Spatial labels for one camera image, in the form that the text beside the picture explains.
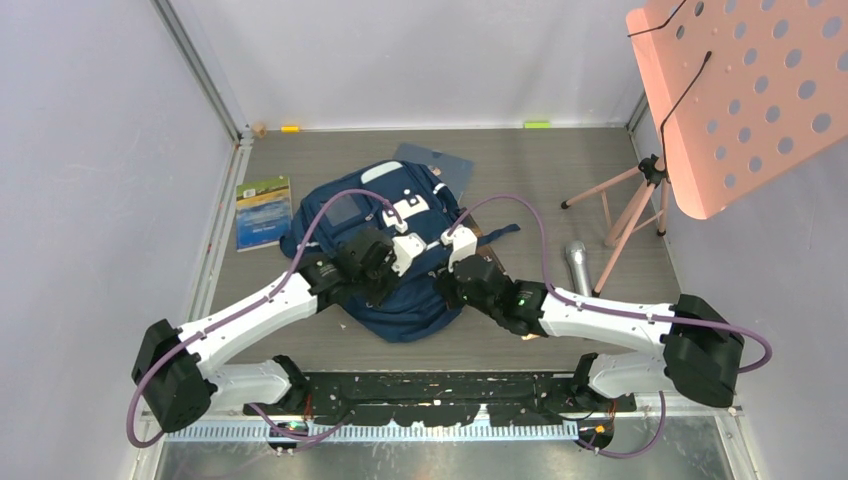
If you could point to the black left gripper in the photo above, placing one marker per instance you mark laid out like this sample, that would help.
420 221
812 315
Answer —
376 297

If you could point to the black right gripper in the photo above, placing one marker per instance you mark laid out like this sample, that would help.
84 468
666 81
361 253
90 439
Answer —
446 285

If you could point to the navy blue backpack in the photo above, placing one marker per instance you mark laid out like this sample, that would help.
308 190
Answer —
381 227

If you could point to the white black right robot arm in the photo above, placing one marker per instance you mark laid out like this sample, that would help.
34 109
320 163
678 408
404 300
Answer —
685 347

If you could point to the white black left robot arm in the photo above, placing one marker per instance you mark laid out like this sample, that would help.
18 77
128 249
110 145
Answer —
182 372

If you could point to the dark Three Days book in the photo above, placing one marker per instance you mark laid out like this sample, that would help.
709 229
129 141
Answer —
489 254

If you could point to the silver metal cylinder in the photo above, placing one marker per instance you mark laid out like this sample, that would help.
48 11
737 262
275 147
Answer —
576 257

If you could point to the dark blue notebook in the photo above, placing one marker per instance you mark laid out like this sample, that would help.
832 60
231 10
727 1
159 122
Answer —
454 171

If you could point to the blue green landscape book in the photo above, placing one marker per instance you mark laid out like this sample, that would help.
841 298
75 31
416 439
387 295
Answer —
263 212

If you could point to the small wooden cube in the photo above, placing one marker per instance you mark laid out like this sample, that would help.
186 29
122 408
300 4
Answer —
259 129

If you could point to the green tape piece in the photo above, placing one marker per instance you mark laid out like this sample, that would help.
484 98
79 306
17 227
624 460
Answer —
536 125

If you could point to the pink perforated stand board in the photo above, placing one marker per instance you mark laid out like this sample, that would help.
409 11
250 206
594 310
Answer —
740 92

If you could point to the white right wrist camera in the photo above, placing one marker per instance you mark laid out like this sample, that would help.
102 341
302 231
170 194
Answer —
462 242

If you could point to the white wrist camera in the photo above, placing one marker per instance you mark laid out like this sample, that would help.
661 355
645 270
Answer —
462 242
407 246

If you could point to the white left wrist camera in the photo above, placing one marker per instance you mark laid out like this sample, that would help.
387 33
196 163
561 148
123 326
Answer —
407 246

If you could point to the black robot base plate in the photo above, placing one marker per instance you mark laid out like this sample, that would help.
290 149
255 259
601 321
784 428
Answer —
441 399

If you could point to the aluminium frame rail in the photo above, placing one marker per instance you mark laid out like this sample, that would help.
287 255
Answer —
185 46

